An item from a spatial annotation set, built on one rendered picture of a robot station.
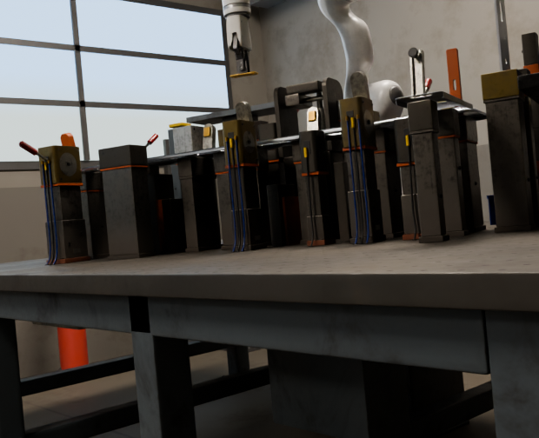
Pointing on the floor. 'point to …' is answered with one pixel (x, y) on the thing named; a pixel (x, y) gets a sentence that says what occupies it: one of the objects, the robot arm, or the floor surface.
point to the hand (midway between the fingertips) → (242, 67)
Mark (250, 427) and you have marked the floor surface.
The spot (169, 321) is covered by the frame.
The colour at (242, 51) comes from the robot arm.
